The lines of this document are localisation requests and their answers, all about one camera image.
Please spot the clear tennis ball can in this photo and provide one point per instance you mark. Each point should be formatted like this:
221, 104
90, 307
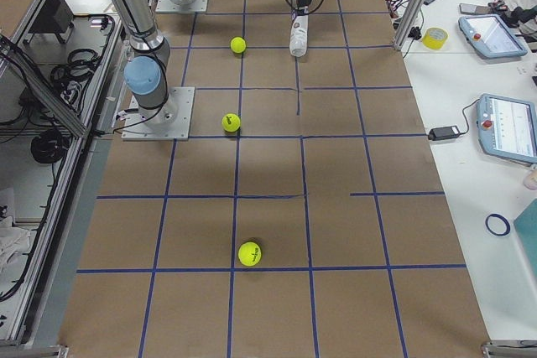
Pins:
299, 35

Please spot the tennis ball front centre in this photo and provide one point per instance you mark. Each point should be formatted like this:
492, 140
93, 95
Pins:
238, 45

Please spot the tennis ball near base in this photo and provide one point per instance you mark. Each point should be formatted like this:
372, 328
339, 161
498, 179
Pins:
231, 122

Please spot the tennis ball far right side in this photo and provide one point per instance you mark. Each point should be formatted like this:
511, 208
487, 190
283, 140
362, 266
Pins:
249, 254

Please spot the yellow tape roll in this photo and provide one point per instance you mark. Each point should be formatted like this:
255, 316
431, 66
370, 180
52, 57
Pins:
434, 38

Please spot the black smartphone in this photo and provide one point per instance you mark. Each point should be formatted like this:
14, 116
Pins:
472, 9

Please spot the grey teach pendant far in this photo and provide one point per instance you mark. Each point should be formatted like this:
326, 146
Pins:
490, 36

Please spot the grey teach pendant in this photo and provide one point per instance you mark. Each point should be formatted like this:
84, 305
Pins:
490, 36
506, 128

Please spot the small black adapter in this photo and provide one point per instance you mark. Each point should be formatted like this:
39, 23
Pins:
443, 133

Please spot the grey teach pendant near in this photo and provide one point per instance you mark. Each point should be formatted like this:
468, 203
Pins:
506, 128

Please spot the white crumpled cloth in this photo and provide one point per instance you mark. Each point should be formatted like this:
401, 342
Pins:
15, 241

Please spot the aluminium frame post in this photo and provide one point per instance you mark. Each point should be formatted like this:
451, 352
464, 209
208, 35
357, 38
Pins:
415, 1

